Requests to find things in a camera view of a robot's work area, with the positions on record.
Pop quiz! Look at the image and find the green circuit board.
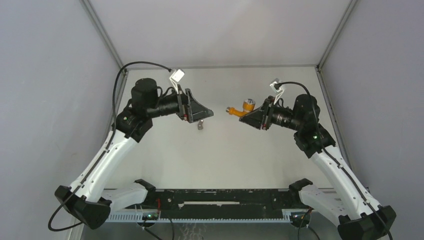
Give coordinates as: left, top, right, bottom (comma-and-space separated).
290, 212, 311, 224
142, 213, 160, 222

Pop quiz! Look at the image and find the left green circuit board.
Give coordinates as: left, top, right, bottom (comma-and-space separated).
142, 213, 160, 222

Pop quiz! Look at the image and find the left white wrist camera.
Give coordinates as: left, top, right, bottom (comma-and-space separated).
169, 68, 185, 95

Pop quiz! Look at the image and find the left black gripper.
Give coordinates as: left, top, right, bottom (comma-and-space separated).
146, 84, 213, 124

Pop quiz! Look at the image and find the left black camera cable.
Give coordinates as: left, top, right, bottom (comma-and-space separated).
111, 61, 173, 133

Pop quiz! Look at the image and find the orange faucet body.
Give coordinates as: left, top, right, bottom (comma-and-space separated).
225, 98, 256, 118

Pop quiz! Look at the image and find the white slotted cable duct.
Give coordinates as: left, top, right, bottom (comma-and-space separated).
105, 212, 291, 223

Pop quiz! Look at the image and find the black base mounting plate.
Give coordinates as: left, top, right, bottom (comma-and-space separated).
129, 188, 309, 218

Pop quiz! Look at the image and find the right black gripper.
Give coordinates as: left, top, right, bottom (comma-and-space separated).
239, 96, 303, 132

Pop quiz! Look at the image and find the silver metal faucet fitting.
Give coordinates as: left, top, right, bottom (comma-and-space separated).
197, 120, 204, 131

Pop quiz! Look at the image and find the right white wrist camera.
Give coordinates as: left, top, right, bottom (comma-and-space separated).
269, 78, 286, 105

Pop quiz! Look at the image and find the right green circuit board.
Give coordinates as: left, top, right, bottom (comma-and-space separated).
290, 212, 311, 224

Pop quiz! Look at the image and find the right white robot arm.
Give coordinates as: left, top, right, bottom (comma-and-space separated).
238, 94, 396, 240

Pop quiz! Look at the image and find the black camera cable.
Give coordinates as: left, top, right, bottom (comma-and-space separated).
278, 81, 321, 133
111, 61, 173, 133

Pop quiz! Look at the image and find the right black camera cable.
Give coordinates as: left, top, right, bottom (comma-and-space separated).
278, 81, 321, 133

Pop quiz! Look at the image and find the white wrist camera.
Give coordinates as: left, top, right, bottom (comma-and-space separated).
269, 78, 286, 105
169, 68, 185, 95

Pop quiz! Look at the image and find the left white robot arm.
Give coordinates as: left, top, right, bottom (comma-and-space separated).
54, 78, 214, 230

